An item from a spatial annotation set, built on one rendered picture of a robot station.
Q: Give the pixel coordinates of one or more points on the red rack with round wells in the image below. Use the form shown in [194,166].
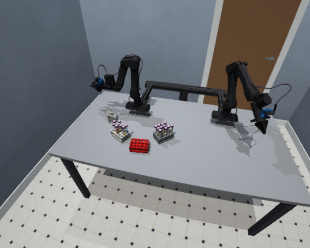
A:
[139,146]

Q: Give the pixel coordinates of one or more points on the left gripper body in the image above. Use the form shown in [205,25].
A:
[260,115]

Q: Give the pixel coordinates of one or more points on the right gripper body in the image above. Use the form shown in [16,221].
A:
[100,85]

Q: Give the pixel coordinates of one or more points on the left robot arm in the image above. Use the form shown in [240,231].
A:
[250,91]

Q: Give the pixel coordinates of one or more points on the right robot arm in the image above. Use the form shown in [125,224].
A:
[116,86]

